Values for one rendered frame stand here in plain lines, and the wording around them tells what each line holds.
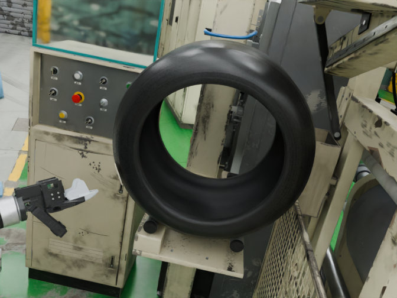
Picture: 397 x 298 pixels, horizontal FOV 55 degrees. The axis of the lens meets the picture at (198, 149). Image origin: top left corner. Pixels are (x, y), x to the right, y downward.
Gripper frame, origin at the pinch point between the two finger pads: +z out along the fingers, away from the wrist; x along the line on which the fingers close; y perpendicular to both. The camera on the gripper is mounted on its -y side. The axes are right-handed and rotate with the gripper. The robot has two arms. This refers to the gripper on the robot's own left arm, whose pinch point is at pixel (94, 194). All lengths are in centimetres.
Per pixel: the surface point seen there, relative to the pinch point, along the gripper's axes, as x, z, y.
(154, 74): -14.5, 18.3, 30.7
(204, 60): -24.3, 28.3, 32.1
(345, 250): 2, 110, -61
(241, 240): -16.3, 37.7, -23.7
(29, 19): 903, 182, 230
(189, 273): 33, 44, -56
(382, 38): -58, 52, 30
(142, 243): 3.3, 12.7, -21.2
